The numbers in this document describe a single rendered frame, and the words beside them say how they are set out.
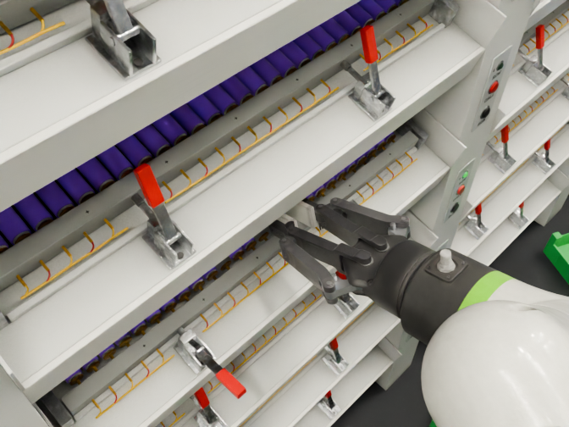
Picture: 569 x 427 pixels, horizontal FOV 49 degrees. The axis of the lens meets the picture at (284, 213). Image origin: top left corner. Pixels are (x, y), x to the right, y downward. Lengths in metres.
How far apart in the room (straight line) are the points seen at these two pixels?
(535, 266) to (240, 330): 1.22
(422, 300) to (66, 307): 0.30
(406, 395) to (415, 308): 0.97
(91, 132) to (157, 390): 0.38
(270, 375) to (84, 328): 0.45
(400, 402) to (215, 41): 1.22
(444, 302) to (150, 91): 0.31
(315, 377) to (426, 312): 0.59
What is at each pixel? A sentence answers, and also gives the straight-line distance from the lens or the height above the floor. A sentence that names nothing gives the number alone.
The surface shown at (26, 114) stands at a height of 1.16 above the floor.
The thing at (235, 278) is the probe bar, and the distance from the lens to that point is 0.73.
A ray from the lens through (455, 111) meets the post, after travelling 0.87.
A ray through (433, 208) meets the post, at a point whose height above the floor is 0.65.
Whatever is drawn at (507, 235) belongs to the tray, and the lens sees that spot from 1.66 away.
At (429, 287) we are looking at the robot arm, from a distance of 0.58.
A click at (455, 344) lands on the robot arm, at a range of 0.42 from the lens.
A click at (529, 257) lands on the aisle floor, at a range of 1.85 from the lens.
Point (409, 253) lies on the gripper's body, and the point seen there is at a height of 0.91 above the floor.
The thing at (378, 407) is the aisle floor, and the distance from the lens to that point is 1.53.
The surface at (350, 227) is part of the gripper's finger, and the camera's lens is 0.69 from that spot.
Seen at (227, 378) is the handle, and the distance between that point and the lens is 0.68.
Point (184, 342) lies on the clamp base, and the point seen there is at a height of 0.79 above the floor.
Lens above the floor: 1.40
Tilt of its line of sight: 50 degrees down
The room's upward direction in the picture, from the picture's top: straight up
